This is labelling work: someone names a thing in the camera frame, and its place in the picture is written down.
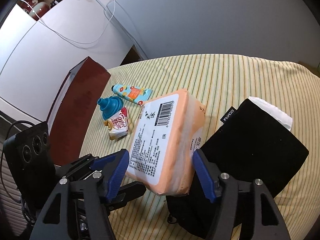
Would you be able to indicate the white foil bag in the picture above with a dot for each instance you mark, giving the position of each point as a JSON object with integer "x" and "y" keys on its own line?
{"x": 273, "y": 111}

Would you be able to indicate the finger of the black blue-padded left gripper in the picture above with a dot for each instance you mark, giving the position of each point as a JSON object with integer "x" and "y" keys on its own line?
{"x": 115, "y": 161}

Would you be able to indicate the red ceramic teapot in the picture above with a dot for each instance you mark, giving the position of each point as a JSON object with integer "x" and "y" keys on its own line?
{"x": 37, "y": 9}

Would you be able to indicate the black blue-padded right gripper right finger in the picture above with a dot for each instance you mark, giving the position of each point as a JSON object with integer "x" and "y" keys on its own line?
{"x": 263, "y": 220}

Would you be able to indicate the red white coffee mate packet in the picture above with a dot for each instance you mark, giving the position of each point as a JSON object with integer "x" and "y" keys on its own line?
{"x": 118, "y": 125}

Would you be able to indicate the black flyco pouch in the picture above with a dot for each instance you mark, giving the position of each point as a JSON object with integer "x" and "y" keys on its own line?
{"x": 249, "y": 145}

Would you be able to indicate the orange tissue pack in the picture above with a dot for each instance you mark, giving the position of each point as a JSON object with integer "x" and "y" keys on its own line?
{"x": 167, "y": 132}

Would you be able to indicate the blue collapsible silicone funnel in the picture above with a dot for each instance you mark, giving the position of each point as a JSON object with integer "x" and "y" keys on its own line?
{"x": 109, "y": 106}

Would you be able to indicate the dark red cardboard box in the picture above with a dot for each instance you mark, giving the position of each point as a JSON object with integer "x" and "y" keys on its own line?
{"x": 72, "y": 109}

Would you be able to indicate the light blue cream tube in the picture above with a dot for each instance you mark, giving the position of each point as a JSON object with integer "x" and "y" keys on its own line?
{"x": 133, "y": 94}

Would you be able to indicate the white cabinet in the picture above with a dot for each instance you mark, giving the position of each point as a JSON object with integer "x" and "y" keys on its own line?
{"x": 37, "y": 55}

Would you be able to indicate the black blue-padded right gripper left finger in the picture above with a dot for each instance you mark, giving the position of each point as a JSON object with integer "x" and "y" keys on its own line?
{"x": 79, "y": 209}

